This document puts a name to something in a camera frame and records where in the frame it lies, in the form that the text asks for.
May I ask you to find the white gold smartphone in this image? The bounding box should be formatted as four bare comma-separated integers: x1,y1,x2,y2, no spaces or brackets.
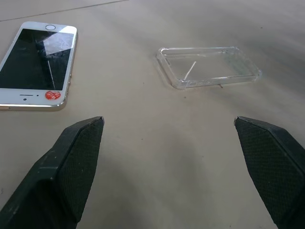
0,21,79,112

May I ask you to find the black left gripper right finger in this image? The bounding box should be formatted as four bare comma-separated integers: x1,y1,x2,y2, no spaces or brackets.
234,116,305,229

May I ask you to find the clear plastic phone case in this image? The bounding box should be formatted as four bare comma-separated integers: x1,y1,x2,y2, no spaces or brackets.
156,46,263,90

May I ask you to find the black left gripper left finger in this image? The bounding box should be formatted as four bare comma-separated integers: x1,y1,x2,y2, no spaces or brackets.
0,116,105,229

